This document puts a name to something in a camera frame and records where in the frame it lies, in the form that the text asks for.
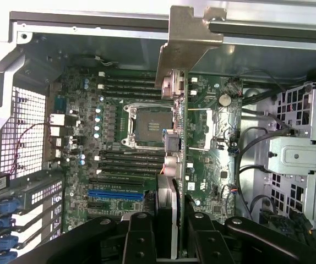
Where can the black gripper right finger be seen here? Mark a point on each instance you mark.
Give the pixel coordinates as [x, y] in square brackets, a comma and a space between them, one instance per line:
[204, 242]

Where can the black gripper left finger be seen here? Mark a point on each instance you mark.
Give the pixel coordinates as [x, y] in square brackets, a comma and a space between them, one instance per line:
[140, 239]

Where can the blue expansion slot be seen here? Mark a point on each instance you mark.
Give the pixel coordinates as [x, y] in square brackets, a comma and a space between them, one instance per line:
[115, 195]

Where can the short black expansion slot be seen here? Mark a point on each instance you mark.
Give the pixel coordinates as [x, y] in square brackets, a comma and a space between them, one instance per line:
[96, 206]

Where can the long black expansion slot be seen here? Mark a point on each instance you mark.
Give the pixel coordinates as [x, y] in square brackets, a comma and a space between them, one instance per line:
[116, 181]

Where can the green motherboard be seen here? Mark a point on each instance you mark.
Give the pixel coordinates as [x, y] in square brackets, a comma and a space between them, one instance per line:
[215, 170]

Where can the black RAM slot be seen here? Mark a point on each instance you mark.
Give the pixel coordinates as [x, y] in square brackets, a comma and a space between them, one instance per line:
[130, 152]
[130, 159]
[130, 165]

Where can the perforated metal slot cover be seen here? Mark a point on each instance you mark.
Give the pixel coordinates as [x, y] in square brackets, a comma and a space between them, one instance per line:
[43, 193]

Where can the metal socket cover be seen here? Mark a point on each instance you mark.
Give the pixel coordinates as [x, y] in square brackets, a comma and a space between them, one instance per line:
[209, 129]

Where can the CPU socket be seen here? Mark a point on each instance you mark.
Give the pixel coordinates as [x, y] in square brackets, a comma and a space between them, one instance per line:
[149, 126]

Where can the metal drive cage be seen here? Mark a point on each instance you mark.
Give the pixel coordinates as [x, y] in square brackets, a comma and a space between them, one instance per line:
[304, 154]

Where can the blue slot retention clip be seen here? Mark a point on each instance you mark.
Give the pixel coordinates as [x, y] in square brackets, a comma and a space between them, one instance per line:
[6, 242]
[5, 225]
[6, 206]
[5, 258]

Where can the coin cell battery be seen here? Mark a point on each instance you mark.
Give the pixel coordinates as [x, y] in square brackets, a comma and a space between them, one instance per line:
[225, 99]

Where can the rear USB port block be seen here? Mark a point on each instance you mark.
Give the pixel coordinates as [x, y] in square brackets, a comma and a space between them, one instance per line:
[56, 119]

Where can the black open PC case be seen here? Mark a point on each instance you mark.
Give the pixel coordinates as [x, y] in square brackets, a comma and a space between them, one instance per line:
[119, 52]

